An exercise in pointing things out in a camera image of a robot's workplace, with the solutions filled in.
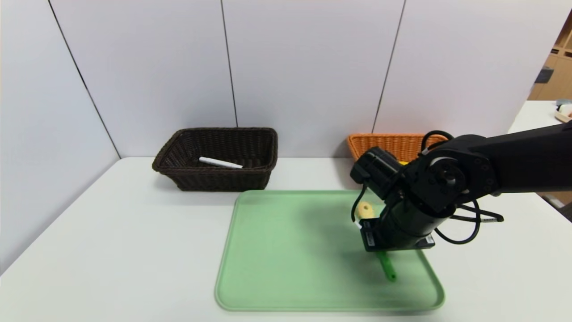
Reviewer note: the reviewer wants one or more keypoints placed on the white marker pen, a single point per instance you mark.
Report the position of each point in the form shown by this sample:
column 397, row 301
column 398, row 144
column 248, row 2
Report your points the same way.
column 219, row 163

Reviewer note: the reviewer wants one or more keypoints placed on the wooden shelf unit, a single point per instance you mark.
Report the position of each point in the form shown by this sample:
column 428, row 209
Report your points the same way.
column 558, row 76

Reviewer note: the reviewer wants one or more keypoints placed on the light green plastic tray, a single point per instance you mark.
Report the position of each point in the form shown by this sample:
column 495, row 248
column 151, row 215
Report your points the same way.
column 290, row 250

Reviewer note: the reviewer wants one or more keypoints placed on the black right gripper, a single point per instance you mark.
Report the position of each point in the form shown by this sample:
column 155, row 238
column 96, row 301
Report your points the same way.
column 388, row 241

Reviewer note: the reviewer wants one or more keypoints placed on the dark brown wicker basket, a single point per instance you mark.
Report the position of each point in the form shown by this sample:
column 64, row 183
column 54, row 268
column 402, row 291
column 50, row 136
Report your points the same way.
column 214, row 181

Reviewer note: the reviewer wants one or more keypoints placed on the small grey box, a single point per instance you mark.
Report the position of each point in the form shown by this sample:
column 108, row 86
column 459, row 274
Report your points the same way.
column 544, row 75

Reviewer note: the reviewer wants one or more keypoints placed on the beige dish with items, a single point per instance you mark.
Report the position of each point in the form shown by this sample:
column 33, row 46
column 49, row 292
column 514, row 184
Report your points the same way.
column 565, row 114

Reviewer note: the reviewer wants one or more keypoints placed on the orange wicker basket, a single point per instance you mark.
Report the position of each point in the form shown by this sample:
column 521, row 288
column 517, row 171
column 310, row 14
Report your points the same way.
column 393, row 143

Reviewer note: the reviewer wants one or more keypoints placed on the white side table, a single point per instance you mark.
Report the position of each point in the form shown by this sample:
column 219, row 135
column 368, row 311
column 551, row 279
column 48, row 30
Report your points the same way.
column 532, row 116

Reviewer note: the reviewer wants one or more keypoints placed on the black and silver right robot arm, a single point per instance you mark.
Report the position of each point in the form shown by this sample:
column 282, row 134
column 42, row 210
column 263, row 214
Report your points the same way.
column 514, row 156

